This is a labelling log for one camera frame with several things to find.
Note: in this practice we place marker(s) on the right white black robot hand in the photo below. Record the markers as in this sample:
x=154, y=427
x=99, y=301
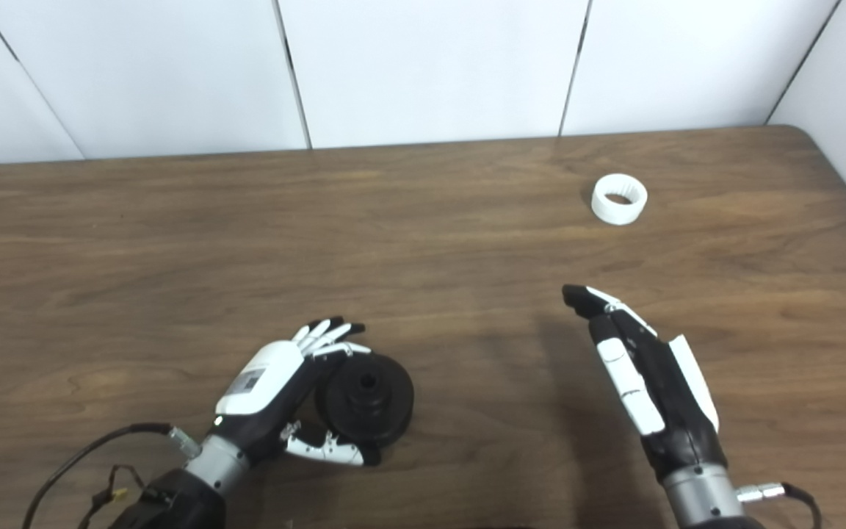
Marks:
x=651, y=389

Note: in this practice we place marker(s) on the round black stepped part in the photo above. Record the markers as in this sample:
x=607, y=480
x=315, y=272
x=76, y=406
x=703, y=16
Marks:
x=368, y=400

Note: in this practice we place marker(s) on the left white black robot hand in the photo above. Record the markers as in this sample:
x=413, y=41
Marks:
x=261, y=389

